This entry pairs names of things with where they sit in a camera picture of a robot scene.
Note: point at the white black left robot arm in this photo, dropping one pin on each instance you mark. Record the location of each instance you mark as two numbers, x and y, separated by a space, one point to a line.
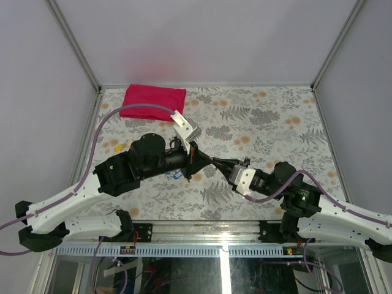
55 220

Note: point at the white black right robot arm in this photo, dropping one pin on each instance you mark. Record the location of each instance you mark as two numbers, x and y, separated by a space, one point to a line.
310 212

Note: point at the white slotted cable duct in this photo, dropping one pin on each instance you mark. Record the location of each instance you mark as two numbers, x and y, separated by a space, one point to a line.
177 251

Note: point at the folded pink cloth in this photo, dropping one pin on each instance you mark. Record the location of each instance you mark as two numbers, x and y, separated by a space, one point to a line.
170 98

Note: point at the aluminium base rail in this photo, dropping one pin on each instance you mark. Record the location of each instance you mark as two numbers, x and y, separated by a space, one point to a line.
172 232

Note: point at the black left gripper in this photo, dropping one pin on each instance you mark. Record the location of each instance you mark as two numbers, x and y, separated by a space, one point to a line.
197 160

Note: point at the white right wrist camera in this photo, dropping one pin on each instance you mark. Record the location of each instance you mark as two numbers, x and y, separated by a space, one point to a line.
241 177

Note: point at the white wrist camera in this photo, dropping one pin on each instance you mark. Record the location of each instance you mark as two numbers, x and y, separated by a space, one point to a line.
186 130
241 177

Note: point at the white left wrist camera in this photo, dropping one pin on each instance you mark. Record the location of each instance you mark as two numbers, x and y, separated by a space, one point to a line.
186 130

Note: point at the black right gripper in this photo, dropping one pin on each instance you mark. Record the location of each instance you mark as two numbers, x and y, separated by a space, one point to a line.
228 165

